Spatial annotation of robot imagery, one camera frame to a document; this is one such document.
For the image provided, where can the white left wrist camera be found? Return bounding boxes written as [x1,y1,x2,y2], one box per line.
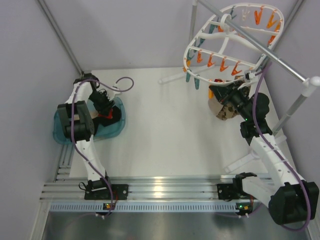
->
[106,86,123,101]

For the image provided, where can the teal plastic basket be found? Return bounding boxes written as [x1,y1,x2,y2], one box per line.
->
[52,97,126,145]

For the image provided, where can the white round clip hanger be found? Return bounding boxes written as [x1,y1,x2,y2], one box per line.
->
[185,7,272,85]

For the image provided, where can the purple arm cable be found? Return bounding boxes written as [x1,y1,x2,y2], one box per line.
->
[70,76,135,213]
[251,61,312,231]

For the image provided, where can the beige red patterned sock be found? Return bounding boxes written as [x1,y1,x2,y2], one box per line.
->
[90,110,113,120]

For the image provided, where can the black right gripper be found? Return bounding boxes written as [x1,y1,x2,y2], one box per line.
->
[210,80,252,121]

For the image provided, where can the orange clip middle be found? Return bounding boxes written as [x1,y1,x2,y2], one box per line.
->
[208,89,214,99]

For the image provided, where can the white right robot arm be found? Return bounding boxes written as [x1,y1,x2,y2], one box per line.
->
[209,82,320,226]

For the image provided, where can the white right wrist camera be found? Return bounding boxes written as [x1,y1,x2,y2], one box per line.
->
[243,70,257,83]

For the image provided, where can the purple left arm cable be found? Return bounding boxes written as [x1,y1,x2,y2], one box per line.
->
[70,76,135,213]

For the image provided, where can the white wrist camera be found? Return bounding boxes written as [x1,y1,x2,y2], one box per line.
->
[106,86,123,101]
[243,70,257,83]

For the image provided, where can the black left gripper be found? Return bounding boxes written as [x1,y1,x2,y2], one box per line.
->
[87,90,115,117]

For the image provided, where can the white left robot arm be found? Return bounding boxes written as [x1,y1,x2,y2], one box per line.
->
[57,77,113,199]

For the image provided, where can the metal drying rack stand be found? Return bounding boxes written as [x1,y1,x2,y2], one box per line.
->
[157,0,320,173]

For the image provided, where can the brown argyle sock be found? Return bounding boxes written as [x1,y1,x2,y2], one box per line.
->
[216,83,252,121]

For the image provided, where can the black sock in basket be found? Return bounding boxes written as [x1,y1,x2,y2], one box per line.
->
[100,106,122,127]

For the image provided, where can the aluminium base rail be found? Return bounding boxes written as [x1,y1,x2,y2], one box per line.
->
[40,175,260,215]

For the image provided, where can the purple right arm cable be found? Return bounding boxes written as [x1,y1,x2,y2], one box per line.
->
[251,61,312,231]

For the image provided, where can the teal clip near rim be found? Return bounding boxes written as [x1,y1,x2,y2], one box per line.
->
[194,78,200,90]

